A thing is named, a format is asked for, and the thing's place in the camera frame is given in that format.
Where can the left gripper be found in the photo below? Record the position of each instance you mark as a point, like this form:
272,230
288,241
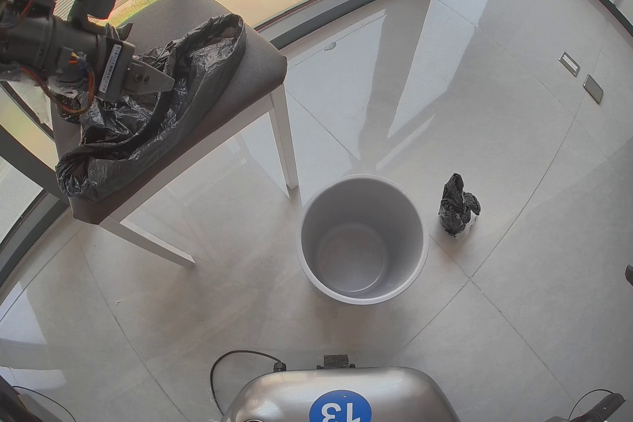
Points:
74,46

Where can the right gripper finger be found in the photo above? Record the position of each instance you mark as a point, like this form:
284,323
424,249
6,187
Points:
629,275

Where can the black plastic bag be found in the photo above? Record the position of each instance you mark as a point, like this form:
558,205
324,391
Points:
148,123

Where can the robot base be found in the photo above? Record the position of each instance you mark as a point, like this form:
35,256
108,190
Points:
296,390

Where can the crumpled black plastic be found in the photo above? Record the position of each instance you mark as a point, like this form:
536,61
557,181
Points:
455,212

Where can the white trash bin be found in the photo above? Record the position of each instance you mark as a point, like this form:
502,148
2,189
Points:
363,237

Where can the grey chair with white legs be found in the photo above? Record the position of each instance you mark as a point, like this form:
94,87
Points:
247,64

